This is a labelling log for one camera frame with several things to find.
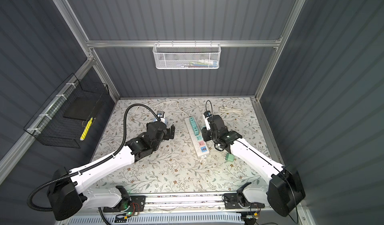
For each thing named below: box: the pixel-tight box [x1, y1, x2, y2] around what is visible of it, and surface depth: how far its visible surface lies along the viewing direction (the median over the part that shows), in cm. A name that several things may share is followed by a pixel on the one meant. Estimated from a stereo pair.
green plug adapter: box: [225, 152, 235, 162], surface depth 88 cm
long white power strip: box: [184, 117, 210, 158], surface depth 94 cm
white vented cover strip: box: [66, 214, 245, 225], surface depth 71 cm
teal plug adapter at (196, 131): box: [193, 126, 199, 136], surface depth 96 cm
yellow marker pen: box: [80, 117, 94, 141], surface depth 70 cm
